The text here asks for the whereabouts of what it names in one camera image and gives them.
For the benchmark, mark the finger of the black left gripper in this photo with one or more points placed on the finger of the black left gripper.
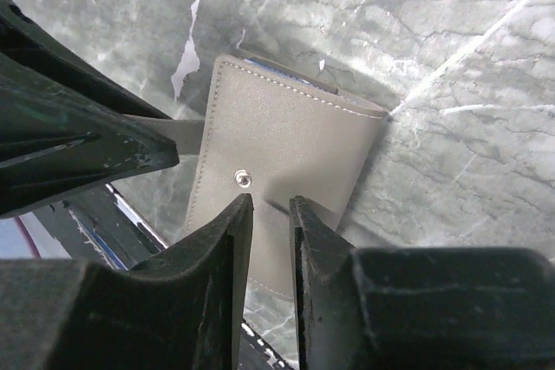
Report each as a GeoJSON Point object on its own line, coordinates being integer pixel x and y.
{"type": "Point", "coordinates": [55, 141]}
{"type": "Point", "coordinates": [25, 42]}

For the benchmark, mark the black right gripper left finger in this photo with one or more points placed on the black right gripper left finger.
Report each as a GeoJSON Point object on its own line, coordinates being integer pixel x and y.
{"type": "Point", "coordinates": [179, 309]}

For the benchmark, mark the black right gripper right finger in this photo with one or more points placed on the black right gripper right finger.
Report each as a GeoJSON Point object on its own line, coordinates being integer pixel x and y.
{"type": "Point", "coordinates": [417, 308]}

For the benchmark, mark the blue silver card holder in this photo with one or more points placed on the blue silver card holder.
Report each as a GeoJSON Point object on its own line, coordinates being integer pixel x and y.
{"type": "Point", "coordinates": [272, 134]}

